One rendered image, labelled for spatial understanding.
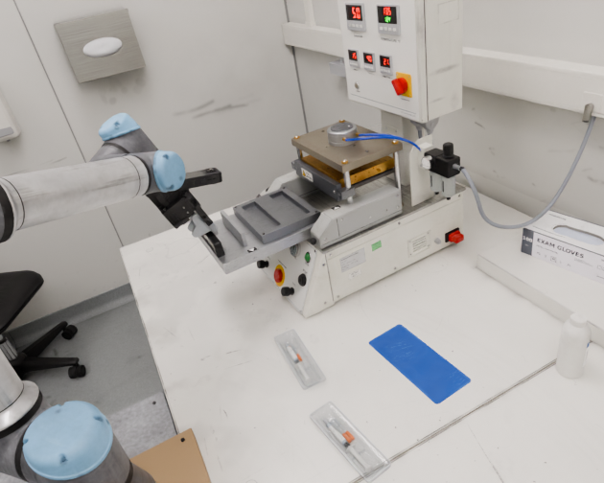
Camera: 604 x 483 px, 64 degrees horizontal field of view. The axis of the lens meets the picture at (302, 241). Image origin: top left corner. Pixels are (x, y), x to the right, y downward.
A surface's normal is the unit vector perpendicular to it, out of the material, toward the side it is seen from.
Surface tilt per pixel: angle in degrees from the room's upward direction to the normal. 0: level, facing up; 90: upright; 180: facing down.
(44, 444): 5
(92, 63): 90
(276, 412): 0
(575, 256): 90
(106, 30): 90
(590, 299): 0
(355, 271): 90
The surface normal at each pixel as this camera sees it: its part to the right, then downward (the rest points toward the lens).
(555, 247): -0.80, 0.39
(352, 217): 0.47, 0.40
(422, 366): -0.17, -0.83
